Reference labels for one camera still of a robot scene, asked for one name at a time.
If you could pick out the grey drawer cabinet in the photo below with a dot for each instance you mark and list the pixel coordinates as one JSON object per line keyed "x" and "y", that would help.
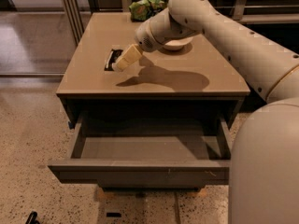
{"x": 194, "y": 82}

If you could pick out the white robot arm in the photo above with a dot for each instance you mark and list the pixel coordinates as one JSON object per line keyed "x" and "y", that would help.
{"x": 264, "y": 170}

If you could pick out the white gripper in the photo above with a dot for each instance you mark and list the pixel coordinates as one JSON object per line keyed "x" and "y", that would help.
{"x": 145, "y": 36}

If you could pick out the green chip bag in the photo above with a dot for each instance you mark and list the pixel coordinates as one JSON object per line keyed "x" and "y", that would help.
{"x": 145, "y": 9}

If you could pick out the black object on floor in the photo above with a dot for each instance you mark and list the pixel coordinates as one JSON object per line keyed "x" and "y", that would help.
{"x": 32, "y": 219}

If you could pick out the black rxbar chocolate bar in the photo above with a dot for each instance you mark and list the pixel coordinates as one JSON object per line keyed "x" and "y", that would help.
{"x": 112, "y": 58}

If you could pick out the white bowl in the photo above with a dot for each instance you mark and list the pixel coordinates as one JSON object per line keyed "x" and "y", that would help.
{"x": 175, "y": 45}

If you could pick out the open grey top drawer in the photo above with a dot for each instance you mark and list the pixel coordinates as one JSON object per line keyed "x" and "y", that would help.
{"x": 147, "y": 154}

